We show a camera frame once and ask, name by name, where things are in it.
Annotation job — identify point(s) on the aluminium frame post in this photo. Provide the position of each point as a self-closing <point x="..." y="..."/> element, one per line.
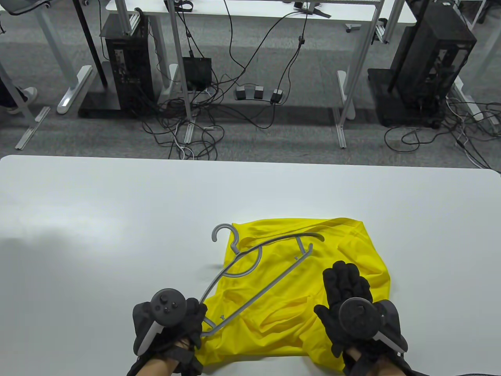
<point x="182" y="66"/>
<point x="358" y="70"/>

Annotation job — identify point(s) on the white desk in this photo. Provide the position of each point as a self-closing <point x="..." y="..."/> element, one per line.
<point x="254" y="9"/>

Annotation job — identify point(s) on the black right hand controller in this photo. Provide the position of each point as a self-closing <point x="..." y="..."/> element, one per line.
<point x="360" y="319"/>

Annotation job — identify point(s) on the gray hanger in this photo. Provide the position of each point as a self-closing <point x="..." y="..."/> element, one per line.
<point x="214" y="234"/>

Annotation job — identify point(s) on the yellow t-shirt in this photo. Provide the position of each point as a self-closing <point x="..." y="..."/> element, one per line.
<point x="282" y="313"/>

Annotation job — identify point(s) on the aluminium floor rail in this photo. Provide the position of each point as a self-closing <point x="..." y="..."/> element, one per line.
<point x="33" y="127"/>

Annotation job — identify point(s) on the black flat stand base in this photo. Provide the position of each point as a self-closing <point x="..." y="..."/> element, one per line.
<point x="391" y="109"/>
<point x="98" y="105"/>

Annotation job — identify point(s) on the small black box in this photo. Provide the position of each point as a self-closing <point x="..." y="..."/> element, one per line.
<point x="197" y="72"/>

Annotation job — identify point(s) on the person's left hand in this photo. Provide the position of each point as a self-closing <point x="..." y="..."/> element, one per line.
<point x="193" y="317"/>

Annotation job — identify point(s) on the black power adapter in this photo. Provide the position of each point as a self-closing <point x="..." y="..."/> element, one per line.
<point x="277" y="96"/>

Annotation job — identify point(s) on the person's left forearm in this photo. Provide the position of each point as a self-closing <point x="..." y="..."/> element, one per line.
<point x="160" y="366"/>

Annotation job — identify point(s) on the person's right hand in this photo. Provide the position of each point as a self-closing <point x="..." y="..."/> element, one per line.
<point x="346" y="282"/>

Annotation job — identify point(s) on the black computer tower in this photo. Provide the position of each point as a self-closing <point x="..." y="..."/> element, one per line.
<point x="131" y="66"/>
<point x="430" y="55"/>

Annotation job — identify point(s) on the white desk leg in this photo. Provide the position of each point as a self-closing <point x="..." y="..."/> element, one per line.
<point x="64" y="66"/>

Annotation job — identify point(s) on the person's right forearm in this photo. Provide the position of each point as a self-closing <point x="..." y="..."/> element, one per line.
<point x="383" y="368"/>

